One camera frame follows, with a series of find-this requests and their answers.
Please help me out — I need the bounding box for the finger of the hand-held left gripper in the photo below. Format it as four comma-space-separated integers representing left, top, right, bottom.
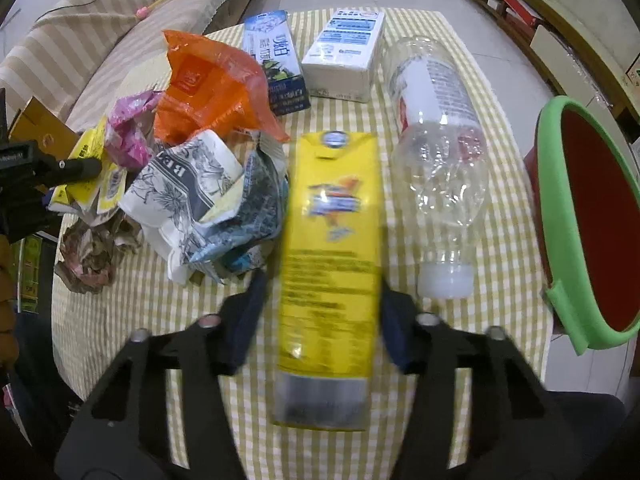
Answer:
37, 157, 103, 186

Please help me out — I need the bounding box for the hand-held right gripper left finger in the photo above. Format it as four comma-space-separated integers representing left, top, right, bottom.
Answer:
54, 270, 271, 480

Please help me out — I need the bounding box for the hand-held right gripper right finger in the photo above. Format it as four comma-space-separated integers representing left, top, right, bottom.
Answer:
380, 280, 586, 480

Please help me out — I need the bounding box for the yellow wrapper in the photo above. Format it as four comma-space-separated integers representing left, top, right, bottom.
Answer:
50, 117, 128, 216

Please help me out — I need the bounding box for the yellow drink carton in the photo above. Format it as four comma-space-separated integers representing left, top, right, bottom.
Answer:
270, 131, 383, 433

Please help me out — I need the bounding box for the white floral paper bag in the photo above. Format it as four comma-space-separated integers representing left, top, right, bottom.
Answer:
119, 129, 291, 286

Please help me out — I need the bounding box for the red bin with green rim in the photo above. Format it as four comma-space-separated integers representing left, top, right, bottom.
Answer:
524, 96, 640, 356

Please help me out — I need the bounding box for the person's left hand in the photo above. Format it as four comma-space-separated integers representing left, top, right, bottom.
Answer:
0, 237, 18, 371

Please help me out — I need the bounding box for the brown cardboard box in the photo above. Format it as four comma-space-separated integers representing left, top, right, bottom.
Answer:
10, 97, 81, 161

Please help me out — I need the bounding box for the crumpled teal wrapper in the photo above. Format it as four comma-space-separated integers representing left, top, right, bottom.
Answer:
190, 240, 268, 278

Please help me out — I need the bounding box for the pink crumpled wrapper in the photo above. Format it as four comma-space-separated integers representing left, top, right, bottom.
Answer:
106, 91, 163, 170

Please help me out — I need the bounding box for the green printed box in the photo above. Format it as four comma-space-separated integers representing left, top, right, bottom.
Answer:
15, 235, 45, 313

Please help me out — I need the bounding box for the brown crumpled wrapper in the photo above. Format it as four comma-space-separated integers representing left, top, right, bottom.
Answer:
54, 210, 143, 293

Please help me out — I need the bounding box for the beige striped sofa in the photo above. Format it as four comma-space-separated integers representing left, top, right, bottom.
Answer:
0, 0, 261, 131

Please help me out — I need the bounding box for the orange plastic bag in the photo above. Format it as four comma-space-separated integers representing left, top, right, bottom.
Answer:
154, 30, 291, 146

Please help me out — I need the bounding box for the clear plastic bottle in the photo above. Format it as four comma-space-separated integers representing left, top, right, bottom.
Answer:
381, 36, 491, 301

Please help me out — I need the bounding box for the blue milk carton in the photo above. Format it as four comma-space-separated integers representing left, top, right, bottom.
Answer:
242, 10, 312, 116

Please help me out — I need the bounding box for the white and blue carton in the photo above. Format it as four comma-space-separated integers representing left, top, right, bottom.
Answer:
301, 8, 386, 103

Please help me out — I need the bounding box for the white cardboard box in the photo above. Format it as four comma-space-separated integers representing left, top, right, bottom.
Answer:
530, 25, 626, 101

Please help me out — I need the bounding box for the red box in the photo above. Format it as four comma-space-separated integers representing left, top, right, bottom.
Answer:
502, 0, 543, 26

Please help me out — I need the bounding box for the wooden shelf unit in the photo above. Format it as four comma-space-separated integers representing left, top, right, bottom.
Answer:
465, 0, 640, 121

